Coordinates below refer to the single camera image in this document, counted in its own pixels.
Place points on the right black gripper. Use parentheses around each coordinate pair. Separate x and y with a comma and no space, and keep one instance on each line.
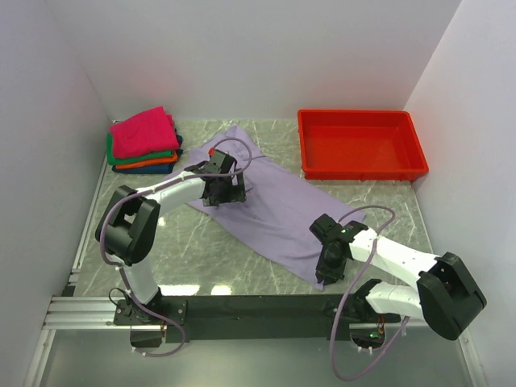
(332,275)

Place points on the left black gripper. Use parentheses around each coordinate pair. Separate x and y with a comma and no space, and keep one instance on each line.
(235,193)

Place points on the lavender t shirt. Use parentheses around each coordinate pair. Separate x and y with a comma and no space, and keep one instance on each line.
(274,220)

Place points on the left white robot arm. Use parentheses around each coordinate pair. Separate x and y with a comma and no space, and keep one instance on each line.
(128,227)

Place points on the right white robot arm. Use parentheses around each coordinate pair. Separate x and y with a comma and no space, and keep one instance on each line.
(438,290)

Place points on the folded orange t shirt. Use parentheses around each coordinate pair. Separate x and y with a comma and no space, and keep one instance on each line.
(150,162)

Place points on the folded navy blue t shirt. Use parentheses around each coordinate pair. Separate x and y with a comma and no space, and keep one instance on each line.
(150,170)

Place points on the folded pink t shirt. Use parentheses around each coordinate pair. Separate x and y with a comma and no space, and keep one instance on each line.
(146,132)

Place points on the black base beam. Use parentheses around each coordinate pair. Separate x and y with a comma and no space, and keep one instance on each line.
(251,317)

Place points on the red plastic tray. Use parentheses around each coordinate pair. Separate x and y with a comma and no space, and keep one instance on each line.
(360,145)

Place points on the folded green t shirt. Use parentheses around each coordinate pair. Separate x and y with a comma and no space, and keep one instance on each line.
(113,161)

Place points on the aluminium rail frame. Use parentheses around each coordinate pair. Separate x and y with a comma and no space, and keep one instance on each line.
(80,345)

